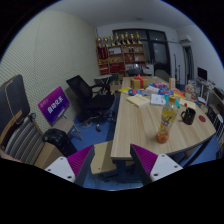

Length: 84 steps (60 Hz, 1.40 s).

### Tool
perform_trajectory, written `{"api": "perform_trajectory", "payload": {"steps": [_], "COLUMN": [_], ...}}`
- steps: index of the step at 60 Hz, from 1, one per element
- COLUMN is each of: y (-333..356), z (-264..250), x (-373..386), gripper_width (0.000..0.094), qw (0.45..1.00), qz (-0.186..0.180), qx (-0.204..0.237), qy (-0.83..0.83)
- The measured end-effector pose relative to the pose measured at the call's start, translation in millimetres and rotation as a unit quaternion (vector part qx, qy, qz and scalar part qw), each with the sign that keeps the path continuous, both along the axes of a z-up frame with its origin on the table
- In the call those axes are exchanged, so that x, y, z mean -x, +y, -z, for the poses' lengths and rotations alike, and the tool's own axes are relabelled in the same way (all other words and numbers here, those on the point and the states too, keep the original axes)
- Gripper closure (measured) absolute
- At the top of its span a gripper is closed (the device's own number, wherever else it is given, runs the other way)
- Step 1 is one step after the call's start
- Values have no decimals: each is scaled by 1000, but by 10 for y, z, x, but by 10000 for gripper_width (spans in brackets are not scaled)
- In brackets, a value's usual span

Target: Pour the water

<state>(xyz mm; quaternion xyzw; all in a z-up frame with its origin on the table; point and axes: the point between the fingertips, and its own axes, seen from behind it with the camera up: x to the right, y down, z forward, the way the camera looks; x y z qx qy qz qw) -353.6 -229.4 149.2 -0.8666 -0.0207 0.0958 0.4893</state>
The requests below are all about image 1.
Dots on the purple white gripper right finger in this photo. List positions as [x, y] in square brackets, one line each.
[150, 166]

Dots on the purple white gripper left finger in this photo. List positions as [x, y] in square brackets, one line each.
[75, 167]

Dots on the wooden bench stool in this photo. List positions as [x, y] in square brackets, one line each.
[102, 162]

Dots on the black bag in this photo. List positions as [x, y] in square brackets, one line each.
[61, 140]

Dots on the grey striped chair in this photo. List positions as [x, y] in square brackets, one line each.
[26, 142]

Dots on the orange drink plastic bottle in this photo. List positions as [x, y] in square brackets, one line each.
[168, 117]

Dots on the black mug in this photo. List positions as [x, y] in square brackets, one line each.
[188, 116]

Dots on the purple sign board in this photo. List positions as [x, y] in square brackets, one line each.
[53, 105]

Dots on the black office chair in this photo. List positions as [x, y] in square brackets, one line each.
[92, 106]

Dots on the white paper booklet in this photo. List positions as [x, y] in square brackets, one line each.
[157, 99]

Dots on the red round coaster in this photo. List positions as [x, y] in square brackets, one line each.
[201, 118]

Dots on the blue snack packet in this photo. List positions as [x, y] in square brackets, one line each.
[164, 91]

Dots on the gift box with red ribbon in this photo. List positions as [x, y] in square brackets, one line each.
[139, 82]

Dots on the black framed panel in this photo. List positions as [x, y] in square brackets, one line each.
[14, 107]

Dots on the brown carton box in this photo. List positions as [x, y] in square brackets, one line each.
[172, 83]

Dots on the computer monitor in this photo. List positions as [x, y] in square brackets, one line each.
[202, 74]

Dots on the wooden trophy shelf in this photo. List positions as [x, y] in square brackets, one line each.
[120, 53]

